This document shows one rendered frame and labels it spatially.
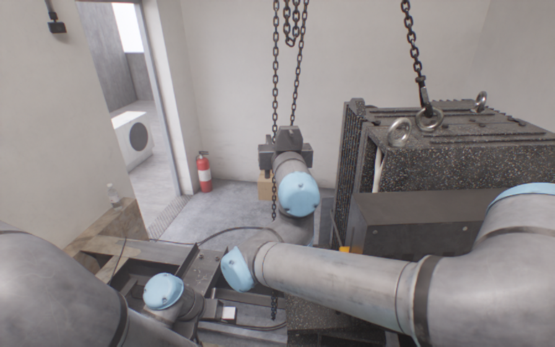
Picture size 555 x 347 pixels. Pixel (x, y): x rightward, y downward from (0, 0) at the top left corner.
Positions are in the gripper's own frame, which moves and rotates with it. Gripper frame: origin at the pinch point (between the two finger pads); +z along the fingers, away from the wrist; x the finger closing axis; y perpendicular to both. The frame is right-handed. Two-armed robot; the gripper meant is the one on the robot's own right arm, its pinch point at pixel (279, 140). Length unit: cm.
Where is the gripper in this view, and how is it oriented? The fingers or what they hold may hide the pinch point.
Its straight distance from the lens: 79.5
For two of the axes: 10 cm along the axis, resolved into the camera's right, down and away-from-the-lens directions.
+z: -1.2, -4.6, 8.8
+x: 9.9, -0.4, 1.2
